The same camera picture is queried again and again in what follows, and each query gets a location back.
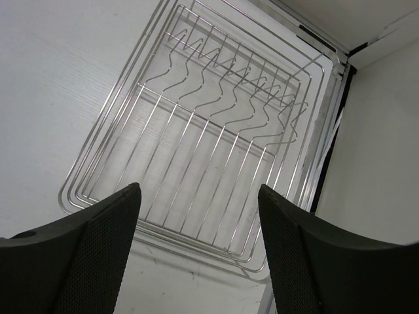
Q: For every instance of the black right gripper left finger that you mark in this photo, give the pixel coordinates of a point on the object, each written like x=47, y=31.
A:
x=74, y=264

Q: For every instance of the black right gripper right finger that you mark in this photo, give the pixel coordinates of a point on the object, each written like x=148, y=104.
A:
x=317, y=267

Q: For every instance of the silver wire dish rack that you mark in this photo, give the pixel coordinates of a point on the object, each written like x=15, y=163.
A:
x=216, y=99

